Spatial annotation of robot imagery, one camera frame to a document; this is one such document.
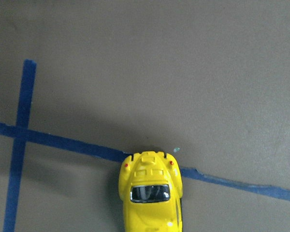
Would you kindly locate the yellow beetle toy car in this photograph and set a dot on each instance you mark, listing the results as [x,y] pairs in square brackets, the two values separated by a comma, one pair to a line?
[150,186]

